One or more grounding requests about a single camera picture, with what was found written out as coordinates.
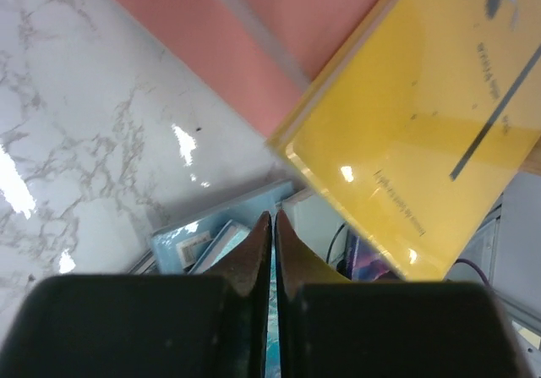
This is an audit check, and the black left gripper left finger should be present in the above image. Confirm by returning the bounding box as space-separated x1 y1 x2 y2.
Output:
1 212 271 377

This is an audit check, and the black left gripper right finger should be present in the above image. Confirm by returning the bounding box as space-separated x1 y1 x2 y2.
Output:
275 211 533 377

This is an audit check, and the teal underwater cover book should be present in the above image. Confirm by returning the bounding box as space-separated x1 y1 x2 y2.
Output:
265 248 281 378

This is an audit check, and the light blue Old Man book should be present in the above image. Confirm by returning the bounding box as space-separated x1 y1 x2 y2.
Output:
150 181 295 274

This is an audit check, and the yellow book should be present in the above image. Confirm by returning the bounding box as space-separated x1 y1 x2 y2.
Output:
269 0 540 281

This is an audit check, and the purple Robinson Crusoe book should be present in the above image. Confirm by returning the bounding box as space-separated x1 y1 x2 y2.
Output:
345 229 397 282

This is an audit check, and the pale grey Great Gatsby book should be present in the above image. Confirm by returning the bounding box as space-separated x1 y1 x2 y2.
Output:
281 189 347 266

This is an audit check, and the pink three-tier shelf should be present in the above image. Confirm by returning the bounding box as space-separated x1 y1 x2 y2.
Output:
114 0 379 136

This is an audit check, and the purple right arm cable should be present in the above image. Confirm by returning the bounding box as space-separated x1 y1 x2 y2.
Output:
454 257 494 293

